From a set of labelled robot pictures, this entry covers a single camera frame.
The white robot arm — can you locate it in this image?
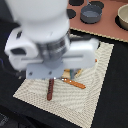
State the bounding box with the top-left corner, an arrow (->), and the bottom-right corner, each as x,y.
5,0 -> 99,79

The orange bread loaf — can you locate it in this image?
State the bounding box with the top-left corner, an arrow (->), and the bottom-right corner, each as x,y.
64,69 -> 80,78

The pink stove board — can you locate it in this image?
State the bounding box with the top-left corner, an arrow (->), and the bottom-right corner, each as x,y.
68,0 -> 128,42

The beige bowl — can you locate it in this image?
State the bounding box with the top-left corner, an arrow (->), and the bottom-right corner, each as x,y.
118,4 -> 128,30

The beige woven placemat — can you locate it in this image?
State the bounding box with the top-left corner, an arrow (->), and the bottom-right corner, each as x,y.
14,42 -> 114,128

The fork with wooden handle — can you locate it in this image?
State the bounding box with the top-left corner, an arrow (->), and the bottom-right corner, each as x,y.
61,78 -> 86,89

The grey pan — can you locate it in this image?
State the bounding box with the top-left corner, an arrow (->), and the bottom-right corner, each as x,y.
80,5 -> 102,24

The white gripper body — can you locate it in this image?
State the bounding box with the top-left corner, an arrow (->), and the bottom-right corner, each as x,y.
5,28 -> 99,79

